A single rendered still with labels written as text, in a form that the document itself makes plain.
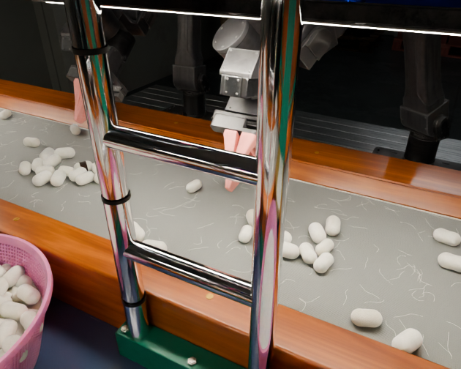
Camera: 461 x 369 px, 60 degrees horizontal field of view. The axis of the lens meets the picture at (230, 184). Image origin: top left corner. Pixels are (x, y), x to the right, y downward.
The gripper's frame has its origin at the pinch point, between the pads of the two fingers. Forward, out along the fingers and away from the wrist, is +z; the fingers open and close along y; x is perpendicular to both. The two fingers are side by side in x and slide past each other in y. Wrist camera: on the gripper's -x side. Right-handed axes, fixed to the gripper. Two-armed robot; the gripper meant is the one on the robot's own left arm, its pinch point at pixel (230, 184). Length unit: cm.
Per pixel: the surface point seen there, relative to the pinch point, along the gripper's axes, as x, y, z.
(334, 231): 7.7, 13.9, 0.7
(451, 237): 11.2, 28.4, -3.7
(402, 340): -2.6, 24.7, 11.8
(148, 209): 4.7, -13.8, 6.1
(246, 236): 3.2, 3.5, 5.6
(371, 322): -1.1, 21.5, 11.1
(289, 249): 2.8, 9.8, 5.7
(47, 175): 2.5, -34.1, 6.0
